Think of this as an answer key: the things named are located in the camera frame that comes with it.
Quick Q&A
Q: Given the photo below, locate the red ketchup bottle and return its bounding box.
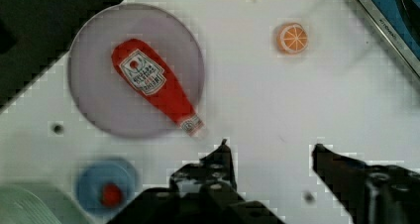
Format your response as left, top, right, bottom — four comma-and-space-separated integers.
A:
111, 39, 204, 137

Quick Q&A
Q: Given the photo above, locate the silver toaster oven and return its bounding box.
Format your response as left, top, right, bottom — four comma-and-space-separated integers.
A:
355, 0, 420, 77

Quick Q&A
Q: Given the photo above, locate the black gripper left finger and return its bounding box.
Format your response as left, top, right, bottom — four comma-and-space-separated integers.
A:
169, 139, 237, 197

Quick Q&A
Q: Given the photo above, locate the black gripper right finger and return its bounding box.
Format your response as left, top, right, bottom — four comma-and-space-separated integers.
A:
312, 144, 420, 224

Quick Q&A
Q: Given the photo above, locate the green colander basket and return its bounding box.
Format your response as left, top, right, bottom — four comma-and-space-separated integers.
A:
0, 183, 91, 224

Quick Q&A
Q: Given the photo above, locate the red strawberry in bowl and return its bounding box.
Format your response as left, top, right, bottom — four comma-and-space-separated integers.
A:
101, 183, 123, 208

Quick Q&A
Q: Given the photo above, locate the blue bowl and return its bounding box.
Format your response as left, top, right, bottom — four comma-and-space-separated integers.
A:
75, 157, 138, 217

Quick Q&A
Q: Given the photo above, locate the orange slice toy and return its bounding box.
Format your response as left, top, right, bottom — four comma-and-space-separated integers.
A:
276, 23, 308, 55

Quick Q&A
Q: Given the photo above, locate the lilac round plate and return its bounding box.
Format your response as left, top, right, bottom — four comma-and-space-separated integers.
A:
67, 3, 205, 139

